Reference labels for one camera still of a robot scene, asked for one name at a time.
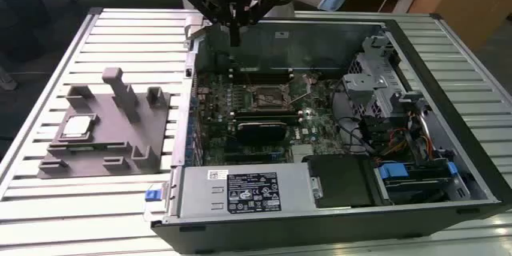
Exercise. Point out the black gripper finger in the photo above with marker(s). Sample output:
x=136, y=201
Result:
x=200, y=1
x=260, y=10

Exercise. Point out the silver topped CPU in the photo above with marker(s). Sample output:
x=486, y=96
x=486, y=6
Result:
x=78, y=126

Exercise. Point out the CPU socket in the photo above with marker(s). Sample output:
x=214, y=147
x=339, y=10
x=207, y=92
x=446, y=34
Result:
x=268, y=98

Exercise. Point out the black RAM slot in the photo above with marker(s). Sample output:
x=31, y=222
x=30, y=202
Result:
x=268, y=81
x=268, y=78
x=268, y=74
x=268, y=71

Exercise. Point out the grey metal drive cage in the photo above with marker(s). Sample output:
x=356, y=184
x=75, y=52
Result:
x=360, y=83

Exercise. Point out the green RAM stick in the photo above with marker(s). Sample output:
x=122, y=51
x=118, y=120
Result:
x=86, y=147
x=268, y=118

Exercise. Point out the black graphics card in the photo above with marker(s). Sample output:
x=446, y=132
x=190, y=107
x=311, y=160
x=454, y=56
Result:
x=262, y=136

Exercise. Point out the green motherboard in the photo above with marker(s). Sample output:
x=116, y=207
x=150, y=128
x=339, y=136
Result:
x=320, y=136

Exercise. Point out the silver finned heatsink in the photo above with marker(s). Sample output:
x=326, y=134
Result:
x=303, y=153

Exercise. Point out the short black expansion slot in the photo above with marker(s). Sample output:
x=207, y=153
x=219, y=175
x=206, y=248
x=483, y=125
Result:
x=248, y=157

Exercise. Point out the grey plastic parts rack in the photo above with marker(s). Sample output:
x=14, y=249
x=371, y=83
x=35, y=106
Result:
x=108, y=148

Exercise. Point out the black plastic shroud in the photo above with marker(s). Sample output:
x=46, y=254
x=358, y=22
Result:
x=344, y=181

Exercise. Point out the blue disk carrier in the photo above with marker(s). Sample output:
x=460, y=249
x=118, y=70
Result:
x=394, y=172

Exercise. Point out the silver power supply unit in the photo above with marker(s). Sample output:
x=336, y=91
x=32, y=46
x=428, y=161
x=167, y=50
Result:
x=200, y=196

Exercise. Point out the blue plastic case latch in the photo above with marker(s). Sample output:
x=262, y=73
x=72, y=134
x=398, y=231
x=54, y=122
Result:
x=154, y=195

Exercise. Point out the black open PC case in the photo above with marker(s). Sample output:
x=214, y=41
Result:
x=280, y=235

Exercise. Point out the metal disk bay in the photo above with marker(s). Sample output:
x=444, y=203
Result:
x=460, y=190

